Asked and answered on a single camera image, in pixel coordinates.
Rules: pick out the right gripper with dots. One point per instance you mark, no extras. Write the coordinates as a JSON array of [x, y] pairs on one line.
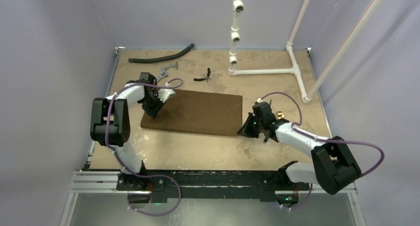
[[253, 125]]

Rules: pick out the brown cloth napkin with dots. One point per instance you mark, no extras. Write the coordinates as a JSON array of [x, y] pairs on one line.
[[198, 113]]

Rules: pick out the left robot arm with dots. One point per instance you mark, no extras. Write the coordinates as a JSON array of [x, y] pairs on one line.
[[110, 124]]

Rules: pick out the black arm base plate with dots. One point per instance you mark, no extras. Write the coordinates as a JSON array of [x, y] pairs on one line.
[[160, 185]]

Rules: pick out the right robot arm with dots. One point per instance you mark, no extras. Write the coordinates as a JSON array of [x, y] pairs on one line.
[[333, 165]]

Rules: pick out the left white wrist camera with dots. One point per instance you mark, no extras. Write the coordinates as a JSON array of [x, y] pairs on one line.
[[165, 94]]

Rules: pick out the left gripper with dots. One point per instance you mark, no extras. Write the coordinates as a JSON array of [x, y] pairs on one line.
[[153, 113]]

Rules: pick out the red handled adjustable wrench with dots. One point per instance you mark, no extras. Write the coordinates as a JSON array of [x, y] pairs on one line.
[[163, 71]]

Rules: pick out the aluminium frame rail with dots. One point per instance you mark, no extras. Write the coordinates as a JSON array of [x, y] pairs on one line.
[[333, 168]]

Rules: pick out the black pliers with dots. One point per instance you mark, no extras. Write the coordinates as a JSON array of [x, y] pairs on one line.
[[205, 77]]

